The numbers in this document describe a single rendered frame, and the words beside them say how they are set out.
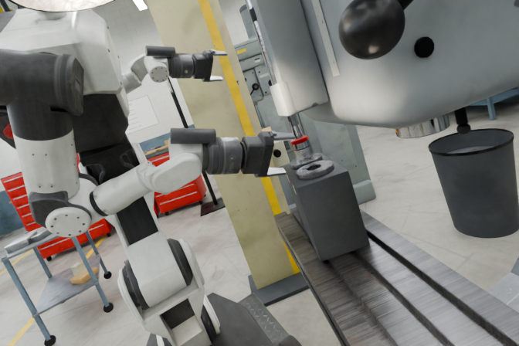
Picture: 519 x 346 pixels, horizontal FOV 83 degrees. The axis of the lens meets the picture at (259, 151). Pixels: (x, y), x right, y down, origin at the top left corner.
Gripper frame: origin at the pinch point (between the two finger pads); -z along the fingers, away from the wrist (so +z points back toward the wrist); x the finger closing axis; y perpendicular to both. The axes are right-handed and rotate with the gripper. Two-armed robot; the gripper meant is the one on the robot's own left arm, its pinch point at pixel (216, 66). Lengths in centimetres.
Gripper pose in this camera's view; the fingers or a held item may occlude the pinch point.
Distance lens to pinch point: 119.4
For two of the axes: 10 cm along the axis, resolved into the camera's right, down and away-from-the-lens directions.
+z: -8.6, 1.3, -4.9
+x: 2.5, -7.4, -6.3
